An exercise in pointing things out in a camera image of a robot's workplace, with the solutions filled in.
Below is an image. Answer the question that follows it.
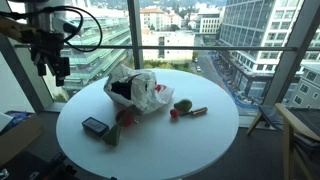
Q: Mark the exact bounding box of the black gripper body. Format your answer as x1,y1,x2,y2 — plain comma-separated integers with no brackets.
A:
29,30,66,69

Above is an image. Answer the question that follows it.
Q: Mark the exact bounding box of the dark navy cloth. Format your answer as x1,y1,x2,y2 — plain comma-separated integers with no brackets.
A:
110,74,135,101

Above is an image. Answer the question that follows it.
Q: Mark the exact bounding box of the grey slanted window column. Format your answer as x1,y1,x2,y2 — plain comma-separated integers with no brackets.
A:
263,0,320,107
0,33,46,113

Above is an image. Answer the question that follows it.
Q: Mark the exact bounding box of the blue plastic package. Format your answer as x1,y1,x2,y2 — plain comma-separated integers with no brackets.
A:
4,110,36,126

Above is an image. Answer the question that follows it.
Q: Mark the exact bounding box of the small black box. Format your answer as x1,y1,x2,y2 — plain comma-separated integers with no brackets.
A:
81,116,110,138

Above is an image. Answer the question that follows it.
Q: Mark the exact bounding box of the brown cardboard box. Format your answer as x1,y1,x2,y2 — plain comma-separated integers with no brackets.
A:
0,114,45,168

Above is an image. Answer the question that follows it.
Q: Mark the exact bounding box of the large red ball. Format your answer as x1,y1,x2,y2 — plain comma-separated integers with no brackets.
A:
115,109,136,128

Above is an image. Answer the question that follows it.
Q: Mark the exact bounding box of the grey vertical window mullion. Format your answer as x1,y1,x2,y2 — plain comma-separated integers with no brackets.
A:
127,0,145,70

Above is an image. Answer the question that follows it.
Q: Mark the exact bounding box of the olive green cloth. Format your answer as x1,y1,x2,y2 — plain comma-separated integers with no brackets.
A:
128,104,144,117

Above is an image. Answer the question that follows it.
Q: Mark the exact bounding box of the green pear shaped toy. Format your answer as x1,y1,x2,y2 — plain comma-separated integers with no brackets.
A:
101,123,122,147

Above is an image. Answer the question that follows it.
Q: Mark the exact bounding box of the white plastic bag red print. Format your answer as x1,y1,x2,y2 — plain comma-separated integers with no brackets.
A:
103,64,175,115

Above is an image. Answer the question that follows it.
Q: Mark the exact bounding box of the black floor equipment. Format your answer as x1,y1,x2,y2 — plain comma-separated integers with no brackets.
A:
29,151,81,180

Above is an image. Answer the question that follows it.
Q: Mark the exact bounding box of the small red ball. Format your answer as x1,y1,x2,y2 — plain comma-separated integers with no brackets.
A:
169,108,180,119

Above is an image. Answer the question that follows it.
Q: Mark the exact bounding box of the green avocado toy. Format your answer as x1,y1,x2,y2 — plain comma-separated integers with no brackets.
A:
173,98,193,114

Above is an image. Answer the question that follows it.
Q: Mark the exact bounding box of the brown tube with dark cap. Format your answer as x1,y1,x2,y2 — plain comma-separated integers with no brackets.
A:
179,106,209,117

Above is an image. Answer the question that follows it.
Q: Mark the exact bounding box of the wooden chair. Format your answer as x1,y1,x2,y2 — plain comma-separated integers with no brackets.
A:
246,102,320,180

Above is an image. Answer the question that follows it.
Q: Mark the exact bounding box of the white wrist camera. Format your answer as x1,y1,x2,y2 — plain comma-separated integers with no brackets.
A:
52,17,84,36

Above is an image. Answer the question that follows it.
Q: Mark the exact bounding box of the grey horizontal window rail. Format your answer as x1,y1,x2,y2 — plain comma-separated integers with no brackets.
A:
13,44,320,53

